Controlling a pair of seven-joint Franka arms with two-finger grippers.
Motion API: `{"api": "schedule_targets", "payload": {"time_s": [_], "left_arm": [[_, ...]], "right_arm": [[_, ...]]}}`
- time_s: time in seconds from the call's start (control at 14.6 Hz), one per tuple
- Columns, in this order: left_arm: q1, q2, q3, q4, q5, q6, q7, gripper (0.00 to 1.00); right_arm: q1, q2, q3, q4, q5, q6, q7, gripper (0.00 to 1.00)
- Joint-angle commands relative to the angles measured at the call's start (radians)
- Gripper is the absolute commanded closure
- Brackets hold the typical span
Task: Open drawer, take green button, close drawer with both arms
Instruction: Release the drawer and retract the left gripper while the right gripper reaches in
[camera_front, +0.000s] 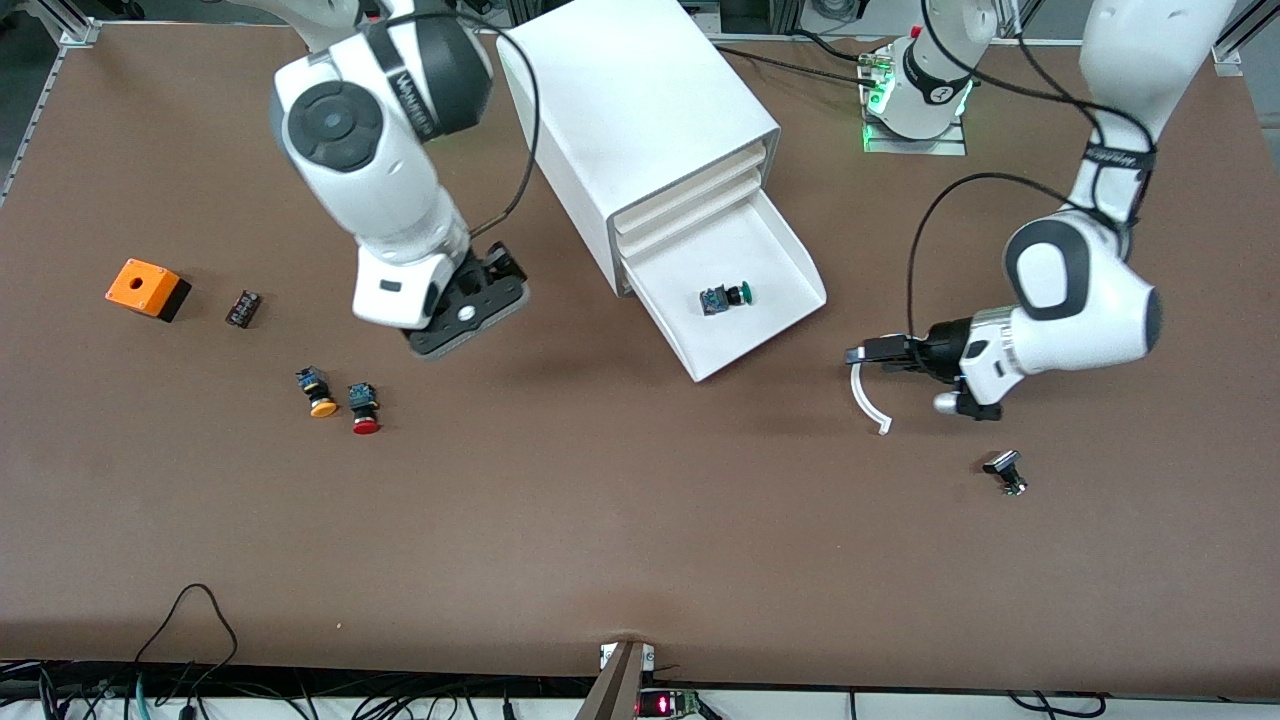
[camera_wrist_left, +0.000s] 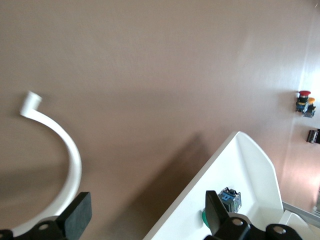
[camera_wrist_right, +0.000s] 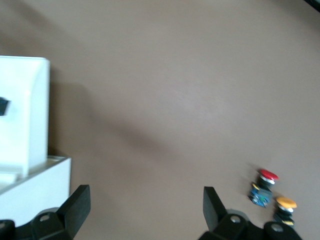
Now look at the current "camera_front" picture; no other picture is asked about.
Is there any red push button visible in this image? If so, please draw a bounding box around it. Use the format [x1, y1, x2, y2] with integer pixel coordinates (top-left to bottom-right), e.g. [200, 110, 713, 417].
[347, 382, 382, 436]

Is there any white drawer cabinet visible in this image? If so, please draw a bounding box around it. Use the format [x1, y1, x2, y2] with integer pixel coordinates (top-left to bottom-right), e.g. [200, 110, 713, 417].
[495, 0, 782, 298]

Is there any yellow push button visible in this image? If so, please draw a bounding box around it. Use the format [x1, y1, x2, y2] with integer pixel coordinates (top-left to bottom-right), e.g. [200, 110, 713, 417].
[295, 366, 339, 418]

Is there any white curved plastic part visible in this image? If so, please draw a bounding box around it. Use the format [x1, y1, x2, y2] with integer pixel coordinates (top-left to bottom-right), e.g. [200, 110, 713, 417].
[850, 362, 893, 437]

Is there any device with red display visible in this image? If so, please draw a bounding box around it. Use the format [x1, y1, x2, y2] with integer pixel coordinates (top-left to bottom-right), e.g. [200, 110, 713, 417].
[638, 688, 703, 719]

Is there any black and silver switch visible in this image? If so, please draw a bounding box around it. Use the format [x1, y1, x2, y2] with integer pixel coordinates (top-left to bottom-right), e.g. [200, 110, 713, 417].
[982, 450, 1029, 498]

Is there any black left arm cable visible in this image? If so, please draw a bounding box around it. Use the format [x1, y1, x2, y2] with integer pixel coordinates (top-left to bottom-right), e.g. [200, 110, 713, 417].
[906, 0, 1158, 341]

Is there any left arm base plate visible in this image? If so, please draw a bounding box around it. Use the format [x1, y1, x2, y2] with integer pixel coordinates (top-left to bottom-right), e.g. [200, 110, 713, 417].
[862, 60, 968, 156]

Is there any black base power cable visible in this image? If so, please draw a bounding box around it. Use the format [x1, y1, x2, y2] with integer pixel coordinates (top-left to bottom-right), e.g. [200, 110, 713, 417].
[712, 43, 883, 89]

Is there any orange button enclosure box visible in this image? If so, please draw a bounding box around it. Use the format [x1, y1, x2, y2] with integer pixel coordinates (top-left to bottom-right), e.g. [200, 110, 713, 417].
[105, 258, 192, 323]

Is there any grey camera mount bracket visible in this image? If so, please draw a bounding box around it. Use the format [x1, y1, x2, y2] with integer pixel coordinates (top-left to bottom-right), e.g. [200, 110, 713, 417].
[575, 640, 656, 720]

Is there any aluminium frame profile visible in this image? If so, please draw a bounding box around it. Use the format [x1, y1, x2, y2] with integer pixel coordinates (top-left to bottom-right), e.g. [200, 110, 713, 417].
[0, 0, 103, 206]
[1208, 0, 1280, 79]

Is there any looped black table cable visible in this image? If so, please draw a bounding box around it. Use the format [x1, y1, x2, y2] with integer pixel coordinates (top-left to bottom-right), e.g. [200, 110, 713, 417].
[130, 583, 241, 693]

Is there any black cable tangle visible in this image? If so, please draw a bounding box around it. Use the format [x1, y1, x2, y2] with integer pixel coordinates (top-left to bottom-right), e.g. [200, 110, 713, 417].
[0, 655, 601, 720]

